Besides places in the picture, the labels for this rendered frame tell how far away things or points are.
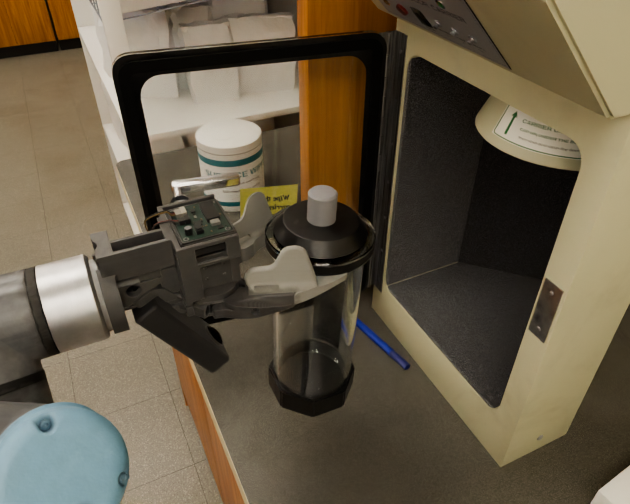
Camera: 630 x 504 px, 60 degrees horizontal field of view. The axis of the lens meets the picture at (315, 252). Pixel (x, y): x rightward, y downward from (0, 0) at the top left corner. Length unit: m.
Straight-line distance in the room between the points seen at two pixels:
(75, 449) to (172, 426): 1.63
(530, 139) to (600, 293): 0.16
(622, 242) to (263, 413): 0.49
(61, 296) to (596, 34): 0.41
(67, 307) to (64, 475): 0.16
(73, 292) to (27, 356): 0.06
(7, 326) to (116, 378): 1.68
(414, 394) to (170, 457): 1.21
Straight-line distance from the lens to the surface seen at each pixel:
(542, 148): 0.58
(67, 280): 0.47
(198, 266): 0.46
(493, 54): 0.50
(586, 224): 0.52
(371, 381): 0.82
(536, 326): 0.60
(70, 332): 0.48
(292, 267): 0.48
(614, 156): 0.49
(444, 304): 0.84
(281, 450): 0.75
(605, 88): 0.43
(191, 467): 1.87
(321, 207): 0.51
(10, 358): 0.48
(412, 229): 0.81
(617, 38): 0.41
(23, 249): 2.90
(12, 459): 0.34
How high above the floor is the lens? 1.58
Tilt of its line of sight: 38 degrees down
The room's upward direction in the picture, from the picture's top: straight up
